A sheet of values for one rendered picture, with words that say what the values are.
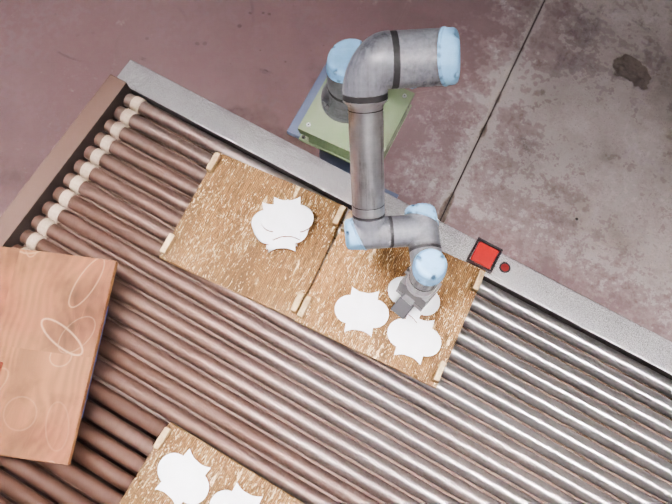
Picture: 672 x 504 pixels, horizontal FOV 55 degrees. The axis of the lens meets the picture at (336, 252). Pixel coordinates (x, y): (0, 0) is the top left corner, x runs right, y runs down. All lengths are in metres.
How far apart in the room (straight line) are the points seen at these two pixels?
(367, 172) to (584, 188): 1.79
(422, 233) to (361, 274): 0.33
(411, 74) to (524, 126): 1.80
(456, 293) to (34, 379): 1.09
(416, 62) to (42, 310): 1.08
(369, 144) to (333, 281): 0.49
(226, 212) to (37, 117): 1.61
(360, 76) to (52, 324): 0.97
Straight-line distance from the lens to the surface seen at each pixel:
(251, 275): 1.77
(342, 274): 1.76
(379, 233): 1.48
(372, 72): 1.34
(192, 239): 1.82
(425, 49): 1.35
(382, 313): 1.73
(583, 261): 2.95
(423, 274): 1.44
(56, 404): 1.72
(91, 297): 1.74
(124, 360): 1.81
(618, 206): 3.10
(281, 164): 1.90
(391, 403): 1.72
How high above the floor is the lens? 2.63
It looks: 73 degrees down
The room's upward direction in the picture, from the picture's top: 2 degrees clockwise
